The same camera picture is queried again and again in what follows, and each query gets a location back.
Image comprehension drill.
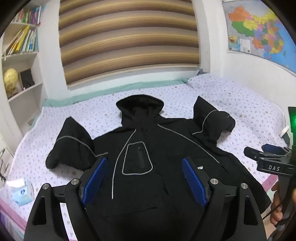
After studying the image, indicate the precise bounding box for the black picture frame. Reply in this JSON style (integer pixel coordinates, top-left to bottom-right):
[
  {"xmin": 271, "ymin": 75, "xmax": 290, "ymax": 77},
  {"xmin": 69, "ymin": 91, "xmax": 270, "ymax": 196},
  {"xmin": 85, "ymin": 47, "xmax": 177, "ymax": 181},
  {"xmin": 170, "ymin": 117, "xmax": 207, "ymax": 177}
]
[{"xmin": 18, "ymin": 68, "xmax": 36, "ymax": 89}]

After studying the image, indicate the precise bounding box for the black hooded jacket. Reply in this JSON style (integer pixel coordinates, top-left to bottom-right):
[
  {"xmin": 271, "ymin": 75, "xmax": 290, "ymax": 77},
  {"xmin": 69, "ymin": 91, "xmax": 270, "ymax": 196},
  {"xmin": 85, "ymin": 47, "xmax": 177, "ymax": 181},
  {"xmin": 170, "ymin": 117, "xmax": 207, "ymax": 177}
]
[{"xmin": 45, "ymin": 94, "xmax": 272, "ymax": 241}]

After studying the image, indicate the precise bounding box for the white bookshelf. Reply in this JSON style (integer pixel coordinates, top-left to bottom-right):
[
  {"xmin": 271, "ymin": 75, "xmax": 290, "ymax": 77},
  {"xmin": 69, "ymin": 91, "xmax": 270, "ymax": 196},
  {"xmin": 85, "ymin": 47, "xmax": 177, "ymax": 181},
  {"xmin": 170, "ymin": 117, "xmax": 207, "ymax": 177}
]
[{"xmin": 0, "ymin": 5, "xmax": 48, "ymax": 131}]

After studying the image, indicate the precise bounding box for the white charger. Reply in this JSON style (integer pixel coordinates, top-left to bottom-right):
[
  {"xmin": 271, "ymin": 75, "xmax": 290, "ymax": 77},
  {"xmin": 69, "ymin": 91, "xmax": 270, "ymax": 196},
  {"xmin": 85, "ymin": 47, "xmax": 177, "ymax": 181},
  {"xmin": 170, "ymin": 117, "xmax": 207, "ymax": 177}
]
[{"xmin": 279, "ymin": 126, "xmax": 292, "ymax": 142}]

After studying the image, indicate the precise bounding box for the floral purple bed sheet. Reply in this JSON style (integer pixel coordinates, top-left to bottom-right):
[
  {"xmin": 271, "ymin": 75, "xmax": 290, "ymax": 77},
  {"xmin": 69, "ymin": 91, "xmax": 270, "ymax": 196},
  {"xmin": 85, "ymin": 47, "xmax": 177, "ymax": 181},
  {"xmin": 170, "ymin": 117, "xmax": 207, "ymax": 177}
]
[{"xmin": 0, "ymin": 74, "xmax": 296, "ymax": 241}]

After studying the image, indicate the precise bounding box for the person's right hand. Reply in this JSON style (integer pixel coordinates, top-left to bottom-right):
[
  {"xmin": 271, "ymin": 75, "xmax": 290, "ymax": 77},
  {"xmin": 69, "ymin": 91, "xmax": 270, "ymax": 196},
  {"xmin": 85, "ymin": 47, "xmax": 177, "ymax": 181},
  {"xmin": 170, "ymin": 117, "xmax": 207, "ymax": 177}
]
[{"xmin": 270, "ymin": 180, "xmax": 296, "ymax": 225}]

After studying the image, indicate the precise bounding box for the row of upright books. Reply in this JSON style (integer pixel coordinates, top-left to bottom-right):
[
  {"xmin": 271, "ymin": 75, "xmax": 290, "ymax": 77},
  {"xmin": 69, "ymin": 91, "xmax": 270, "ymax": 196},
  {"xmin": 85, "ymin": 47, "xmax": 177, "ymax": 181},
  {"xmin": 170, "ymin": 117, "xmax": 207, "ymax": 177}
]
[{"xmin": 13, "ymin": 6, "xmax": 46, "ymax": 25}]

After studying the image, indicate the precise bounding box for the colourful wall map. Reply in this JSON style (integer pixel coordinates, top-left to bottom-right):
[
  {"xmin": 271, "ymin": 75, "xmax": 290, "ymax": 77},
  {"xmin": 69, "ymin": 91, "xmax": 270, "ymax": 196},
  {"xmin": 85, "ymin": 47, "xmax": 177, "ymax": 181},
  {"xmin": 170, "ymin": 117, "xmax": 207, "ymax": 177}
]
[{"xmin": 221, "ymin": 0, "xmax": 296, "ymax": 76}]

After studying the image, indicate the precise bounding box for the yellow globe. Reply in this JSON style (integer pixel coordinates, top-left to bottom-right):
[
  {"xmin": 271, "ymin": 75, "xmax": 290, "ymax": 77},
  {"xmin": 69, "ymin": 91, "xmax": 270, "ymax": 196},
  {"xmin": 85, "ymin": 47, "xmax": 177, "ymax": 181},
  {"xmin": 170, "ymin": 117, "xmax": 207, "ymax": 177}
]
[{"xmin": 3, "ymin": 68, "xmax": 19, "ymax": 98}]

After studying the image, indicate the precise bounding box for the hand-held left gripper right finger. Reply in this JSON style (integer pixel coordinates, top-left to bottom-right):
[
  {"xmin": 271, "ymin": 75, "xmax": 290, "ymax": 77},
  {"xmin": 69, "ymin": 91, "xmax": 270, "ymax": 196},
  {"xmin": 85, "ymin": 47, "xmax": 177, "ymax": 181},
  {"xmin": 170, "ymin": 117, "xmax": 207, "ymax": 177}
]
[{"xmin": 182, "ymin": 157, "xmax": 271, "ymax": 241}]

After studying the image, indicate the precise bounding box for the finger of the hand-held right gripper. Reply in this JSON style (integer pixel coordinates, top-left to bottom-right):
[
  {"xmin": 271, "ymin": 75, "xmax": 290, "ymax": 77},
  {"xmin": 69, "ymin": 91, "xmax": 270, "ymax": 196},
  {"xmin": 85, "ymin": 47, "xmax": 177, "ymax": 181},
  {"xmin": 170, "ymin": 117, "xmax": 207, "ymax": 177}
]
[
  {"xmin": 262, "ymin": 143, "xmax": 288, "ymax": 155},
  {"xmin": 244, "ymin": 146, "xmax": 265, "ymax": 161}
]

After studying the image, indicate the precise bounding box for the black cable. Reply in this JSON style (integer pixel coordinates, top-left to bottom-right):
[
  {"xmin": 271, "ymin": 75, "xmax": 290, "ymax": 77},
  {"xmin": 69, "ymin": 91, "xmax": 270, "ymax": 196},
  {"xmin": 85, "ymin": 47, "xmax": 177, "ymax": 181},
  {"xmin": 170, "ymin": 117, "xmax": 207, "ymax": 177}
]
[{"xmin": 262, "ymin": 201, "xmax": 283, "ymax": 219}]

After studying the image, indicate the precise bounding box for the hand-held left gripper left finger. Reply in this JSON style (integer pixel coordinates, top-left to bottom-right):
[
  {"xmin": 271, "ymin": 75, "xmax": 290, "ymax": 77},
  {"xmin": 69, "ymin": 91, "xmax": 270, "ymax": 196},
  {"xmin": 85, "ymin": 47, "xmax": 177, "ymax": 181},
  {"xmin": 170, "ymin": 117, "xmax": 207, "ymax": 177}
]
[{"xmin": 24, "ymin": 157, "xmax": 108, "ymax": 241}]

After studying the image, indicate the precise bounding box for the striped brown window blind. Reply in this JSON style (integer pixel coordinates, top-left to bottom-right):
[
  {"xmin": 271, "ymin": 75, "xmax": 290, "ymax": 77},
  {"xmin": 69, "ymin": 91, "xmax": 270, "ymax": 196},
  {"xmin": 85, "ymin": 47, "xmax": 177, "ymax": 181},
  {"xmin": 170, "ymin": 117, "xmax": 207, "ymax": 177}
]
[{"xmin": 59, "ymin": 0, "xmax": 200, "ymax": 87}]

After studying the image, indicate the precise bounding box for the blue tissue pack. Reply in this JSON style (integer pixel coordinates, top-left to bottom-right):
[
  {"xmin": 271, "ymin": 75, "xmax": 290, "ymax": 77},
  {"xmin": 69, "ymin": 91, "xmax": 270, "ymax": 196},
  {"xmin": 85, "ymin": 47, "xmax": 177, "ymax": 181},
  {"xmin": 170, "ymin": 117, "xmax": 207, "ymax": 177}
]
[{"xmin": 11, "ymin": 180, "xmax": 35, "ymax": 206}]

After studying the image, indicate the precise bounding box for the green blanket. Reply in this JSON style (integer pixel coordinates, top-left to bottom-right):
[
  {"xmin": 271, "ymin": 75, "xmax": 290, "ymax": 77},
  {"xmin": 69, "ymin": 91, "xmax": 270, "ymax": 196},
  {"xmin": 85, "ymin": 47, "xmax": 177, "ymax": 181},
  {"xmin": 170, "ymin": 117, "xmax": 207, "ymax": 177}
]
[{"xmin": 30, "ymin": 77, "xmax": 190, "ymax": 127}]

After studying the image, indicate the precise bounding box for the row of leaning books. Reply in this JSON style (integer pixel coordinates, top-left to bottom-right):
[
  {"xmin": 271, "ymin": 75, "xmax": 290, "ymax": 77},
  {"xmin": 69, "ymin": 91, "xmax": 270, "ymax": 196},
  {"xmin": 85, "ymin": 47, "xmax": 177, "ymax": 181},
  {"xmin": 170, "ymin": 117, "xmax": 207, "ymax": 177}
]
[{"xmin": 2, "ymin": 25, "xmax": 39, "ymax": 56}]

